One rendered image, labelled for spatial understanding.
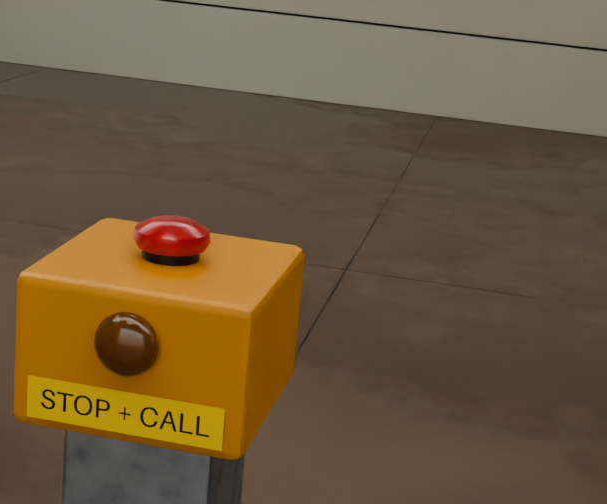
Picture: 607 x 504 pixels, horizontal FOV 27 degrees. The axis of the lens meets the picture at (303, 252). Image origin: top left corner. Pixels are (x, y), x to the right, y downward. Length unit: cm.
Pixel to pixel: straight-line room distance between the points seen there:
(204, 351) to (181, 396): 3
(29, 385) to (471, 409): 272
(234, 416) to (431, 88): 693
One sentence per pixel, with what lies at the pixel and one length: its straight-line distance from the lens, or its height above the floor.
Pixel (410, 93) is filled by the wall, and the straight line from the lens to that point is 752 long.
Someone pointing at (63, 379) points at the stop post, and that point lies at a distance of 62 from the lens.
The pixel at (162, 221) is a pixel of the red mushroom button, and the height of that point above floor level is 110.
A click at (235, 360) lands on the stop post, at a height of 105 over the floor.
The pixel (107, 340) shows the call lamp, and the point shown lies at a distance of 60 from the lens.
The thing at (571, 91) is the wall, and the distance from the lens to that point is 747.
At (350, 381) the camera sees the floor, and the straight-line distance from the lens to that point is 338.
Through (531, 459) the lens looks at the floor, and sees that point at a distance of 308.
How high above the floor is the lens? 127
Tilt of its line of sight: 17 degrees down
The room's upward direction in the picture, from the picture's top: 5 degrees clockwise
